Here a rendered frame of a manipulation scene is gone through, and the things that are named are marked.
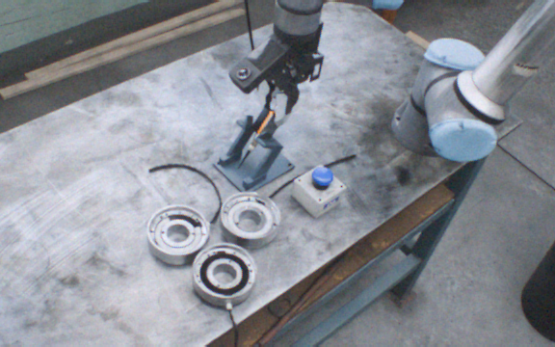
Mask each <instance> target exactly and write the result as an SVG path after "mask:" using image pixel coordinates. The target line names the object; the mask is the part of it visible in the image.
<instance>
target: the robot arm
mask: <svg viewBox="0 0 555 347"><path fill-rule="evenodd" d="M324 1H325V0H277V1H276V8H275V14H274V27H273V30H274V32H273V34H272V35H271V36H269V37H268V38H267V39H265V40H264V41H262V42H261V44H260V45H259V46H258V47H257V48H255V49H254V50H253V51H252V53H251V54H249V55H248V56H246V57H245V58H244V59H243V60H242V61H241V62H240V63H239V64H238V65H236V66H235V67H234V68H233V69H232V70H230V71H229V72H228V77H229V79H230V81H232V82H233V84H234V85H235V86H236V87H237V88H238V89H240V90H241V91H242V92H243V93H246V94H248V93H250V92H252V91H254V90H255V89H256V88H257V90H258V96H259V102H260V105H261V109H262V110H263V108H264V107H265V108H270V102H272V101H273V97H274V96H275V95H277V109H276V117H275V118H274V122H275V124H276V125H277V127H280V126H282V125H283V124H285V123H286V121H287V119H289V117H290V115H291V114H293V113H294V112H295V111H297V110H298V109H299V108H300V107H302V106H303V104H304V96H302V95H300V91H299V88H298V84H302V83H303V82H305V81H307V79H308V77H310V75H311V77H310V81H308V82H310V83H311V82H313V81H315V80H317V79H319V78H320V74H321V68H322V64H323V61H324V57H325V55H324V54H322V53H321V52H320V51H319V50H318V48H319V44H320V39H321V36H322V30H323V26H324V21H323V20H321V15H322V10H323V6H324ZM330 1H335V2H342V3H349V4H353V5H357V6H363V7H370V8H373V9H377V8H379V9H390V10H395V9H398V8H399V7H400V6H401V5H402V3H403V1H404V0H330ZM314 54H315V55H319V57H316V58H315V56H313V55H314ZM424 56H425V57H424V61H423V63H422V66H421V68H420V70H419V72H418V75H417V77H416V80H415V82H414V85H413V87H412V90H411V93H410V95H409V97H408V98H407V99H406V100H405V101H404V102H403V103H402V104H401V106H400V107H399V108H398V109H397V111H396V112H395V114H394V117H393V119H392V122H391V129H392V133H393V135H394V137H396V138H397V139H398V141H399V142H400V143H401V144H402V145H404V146H405V147H407V148H408V149H410V150H412V152H414V153H417V154H420V155H423V156H428V157H439V156H441V157H443V158H445V159H448V160H451V161H456V162H466V161H475V160H477V159H480V158H483V157H485V156H486V155H488V154H489V153H491V152H492V151H493V149H494V148H495V146H496V140H497V133H496V131H495V129H496V128H497V127H498V126H499V125H500V124H501V123H502V122H503V121H504V120H505V119H506V118H507V117H508V116H509V115H510V102H511V101H512V100H513V99H514V98H515V97H516V96H517V95H518V94H519V93H520V92H521V91H522V90H523V89H524V88H525V87H526V86H527V84H528V83H529V82H530V81H531V80H532V79H534V78H535V77H536V76H537V75H538V74H539V73H540V72H541V71H542V70H543V69H544V67H545V66H546V65H547V64H548V63H549V62H550V61H551V60H552V59H553V58H554V57H555V0H535V2H534V3H533V4H532V5H531V6H530V7H529V9H528V10H527V11H526V13H525V14H524V15H523V16H522V17H521V18H520V19H519V20H518V21H517V22H516V23H515V24H514V25H513V27H512V28H511V29H510V31H509V32H508V33H507V34H506V35H505V36H504V37H503V38H502V39H501V40H500V42H499V43H497V44H496V45H495V47H494V48H493V49H492V51H491V52H490V53H489V54H488V55H487V57H486V58H485V57H484V55H483V54H482V53H481V52H480V51H479V50H478V49H477V47H475V46H473V45H471V44H469V43H467V42H464V41H461V40H452V39H443V40H440V39H438V40H434V41H433V42H432V43H431V44H430V46H429V48H428V50H427V52H425V54H424ZM318 64H320V66H319V70H318V74H316V75H314V76H313V74H314V71H315V66H316V65H318ZM280 91H282V92H280Z"/></svg>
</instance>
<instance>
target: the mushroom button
mask: <svg viewBox="0 0 555 347"><path fill-rule="evenodd" d="M312 179H313V180H314V181H315V182H316V183H318V184H320V185H329V184H331V183H332V181H333V173H332V171H331V170H330V169H329V168H327V167H317V168H316V169H314V170H313V172H312Z"/></svg>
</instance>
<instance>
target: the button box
mask: <svg viewBox="0 0 555 347"><path fill-rule="evenodd" d="M316 168H317V167H316ZM316 168H314V169H316ZM314 169H312V170H311V171H309V172H307V173H304V175H302V176H300V177H299V178H297V179H295V180H294V184H293V189H292V194H291V196H292V197H293V198H294V199H295V200H296V201H297V202H298V203H299V204H300V205H301V206H302V207H303V208H304V209H306V211H307V212H308V213H309V214H310V215H311V216H312V217H313V218H314V219H317V218H318V217H320V216H321V215H323V214H325V213H327V212H329V211H330V209H332V208H333V207H335V206H336V205H338V204H339V203H340V202H341V201H342V198H344V195H345V191H346V189H347V187H346V186H345V185H344V184H342V183H341V182H340V181H339V180H337V179H336V178H335V177H333V181H332V183H331V184H329V185H320V184H318V183H316V182H315V181H314V180H313V179H312V172H313V170H314Z"/></svg>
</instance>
